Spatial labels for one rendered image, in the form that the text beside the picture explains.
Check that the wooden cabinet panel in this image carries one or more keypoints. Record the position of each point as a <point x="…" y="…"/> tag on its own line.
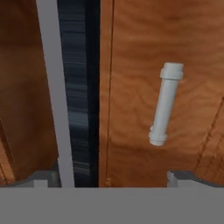
<point x="23" y="87"/>

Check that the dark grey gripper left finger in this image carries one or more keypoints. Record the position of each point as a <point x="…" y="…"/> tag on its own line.
<point x="40" y="178"/>

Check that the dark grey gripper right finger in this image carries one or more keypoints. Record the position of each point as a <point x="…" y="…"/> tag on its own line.
<point x="186" y="178"/>

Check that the grey counter edge strip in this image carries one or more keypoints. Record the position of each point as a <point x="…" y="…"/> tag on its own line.
<point x="55" y="93"/>

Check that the wooden drawer front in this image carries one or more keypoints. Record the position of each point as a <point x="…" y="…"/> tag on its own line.
<point x="163" y="87"/>

